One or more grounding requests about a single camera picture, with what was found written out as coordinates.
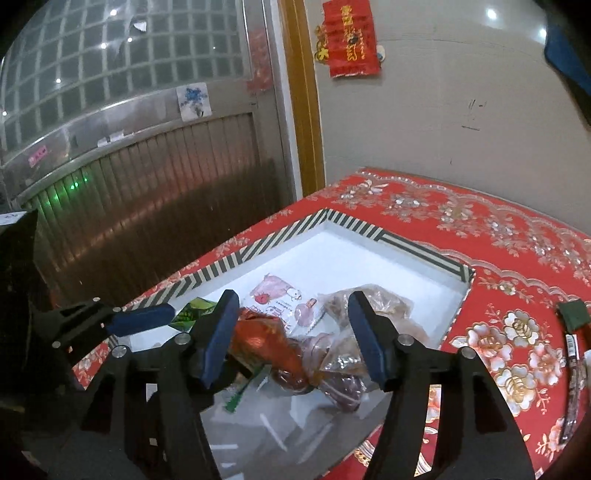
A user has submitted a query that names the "blue hanging cloth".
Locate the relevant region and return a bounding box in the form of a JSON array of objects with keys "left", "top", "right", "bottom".
[{"left": 544, "top": 0, "right": 591, "bottom": 125}]

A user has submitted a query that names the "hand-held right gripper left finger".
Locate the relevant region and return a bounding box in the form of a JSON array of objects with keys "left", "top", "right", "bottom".
[{"left": 81, "top": 290, "right": 241, "bottom": 480}]

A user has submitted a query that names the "yellow door frame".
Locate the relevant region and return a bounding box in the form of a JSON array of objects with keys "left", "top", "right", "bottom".
[{"left": 277, "top": 0, "right": 326, "bottom": 197}]

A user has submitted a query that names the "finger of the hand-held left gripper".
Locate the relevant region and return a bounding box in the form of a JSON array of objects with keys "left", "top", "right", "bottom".
[{"left": 30, "top": 298, "right": 175, "bottom": 365}]

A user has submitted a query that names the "red paper strip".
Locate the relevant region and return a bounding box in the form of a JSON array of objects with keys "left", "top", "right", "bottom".
[{"left": 247, "top": 28, "right": 271, "bottom": 95}]

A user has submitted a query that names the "blue flower sticker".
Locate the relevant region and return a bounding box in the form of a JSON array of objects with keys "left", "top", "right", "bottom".
[{"left": 177, "top": 82, "right": 213, "bottom": 121}]

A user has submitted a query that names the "red floral tablecloth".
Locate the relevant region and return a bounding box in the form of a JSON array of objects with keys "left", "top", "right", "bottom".
[{"left": 71, "top": 167, "right": 591, "bottom": 480}]

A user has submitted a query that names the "long dark snack bar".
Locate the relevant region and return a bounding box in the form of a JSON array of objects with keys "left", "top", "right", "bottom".
[{"left": 556, "top": 332, "right": 583, "bottom": 446}]

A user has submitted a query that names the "striped cardboard box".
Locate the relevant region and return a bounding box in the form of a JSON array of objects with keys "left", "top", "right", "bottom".
[{"left": 108, "top": 209, "right": 476, "bottom": 480}]

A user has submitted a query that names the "red orange foil packet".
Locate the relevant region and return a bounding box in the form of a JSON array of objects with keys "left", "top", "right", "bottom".
[{"left": 226, "top": 309, "right": 315, "bottom": 393}]

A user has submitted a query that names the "green black snack packet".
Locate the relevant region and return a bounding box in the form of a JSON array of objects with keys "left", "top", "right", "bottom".
[{"left": 171, "top": 298, "right": 218, "bottom": 330}]

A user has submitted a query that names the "small white pink snack packet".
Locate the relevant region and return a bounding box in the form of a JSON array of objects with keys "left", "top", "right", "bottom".
[{"left": 249, "top": 274, "right": 324, "bottom": 333}]

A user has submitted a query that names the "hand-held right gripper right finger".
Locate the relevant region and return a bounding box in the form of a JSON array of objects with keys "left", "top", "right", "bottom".
[{"left": 347, "top": 290, "right": 536, "bottom": 480}]

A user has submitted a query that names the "clear bag of brown snacks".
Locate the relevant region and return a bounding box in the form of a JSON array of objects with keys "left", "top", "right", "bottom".
[
  {"left": 318, "top": 284, "right": 414, "bottom": 333},
  {"left": 300, "top": 332, "right": 370, "bottom": 374}
]

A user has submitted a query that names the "thin green wrapper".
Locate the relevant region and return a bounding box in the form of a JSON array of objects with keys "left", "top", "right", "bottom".
[{"left": 224, "top": 369, "right": 259, "bottom": 414}]

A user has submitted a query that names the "red wall poster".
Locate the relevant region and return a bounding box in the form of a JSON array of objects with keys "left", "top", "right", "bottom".
[{"left": 314, "top": 0, "right": 384, "bottom": 79}]

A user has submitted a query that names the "dark green snack packet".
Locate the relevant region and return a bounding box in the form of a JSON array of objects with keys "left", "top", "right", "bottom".
[{"left": 556, "top": 299, "right": 591, "bottom": 332}]

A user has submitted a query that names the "metal door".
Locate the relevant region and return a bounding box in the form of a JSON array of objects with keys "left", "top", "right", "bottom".
[{"left": 0, "top": 0, "right": 296, "bottom": 305}]

